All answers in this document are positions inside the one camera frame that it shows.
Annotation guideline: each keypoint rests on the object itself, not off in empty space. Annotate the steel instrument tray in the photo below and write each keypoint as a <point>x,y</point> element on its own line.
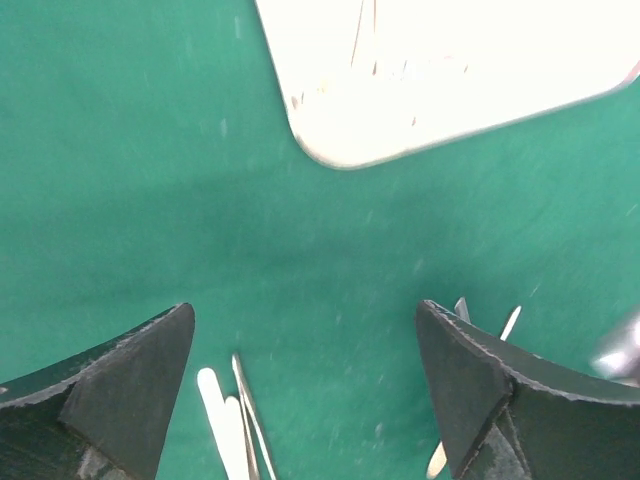
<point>365,82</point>

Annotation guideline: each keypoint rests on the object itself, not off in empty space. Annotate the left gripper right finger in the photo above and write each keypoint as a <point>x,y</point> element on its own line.
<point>504,413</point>

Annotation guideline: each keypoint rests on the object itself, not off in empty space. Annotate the steel tweezers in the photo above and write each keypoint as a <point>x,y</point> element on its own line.
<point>253,433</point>
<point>225,420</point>

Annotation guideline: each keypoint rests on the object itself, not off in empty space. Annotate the dark green surgical cloth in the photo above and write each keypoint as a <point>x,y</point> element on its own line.
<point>146,161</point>

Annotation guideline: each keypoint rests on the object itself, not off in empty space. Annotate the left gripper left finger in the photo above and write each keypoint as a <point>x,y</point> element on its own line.
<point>100,414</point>

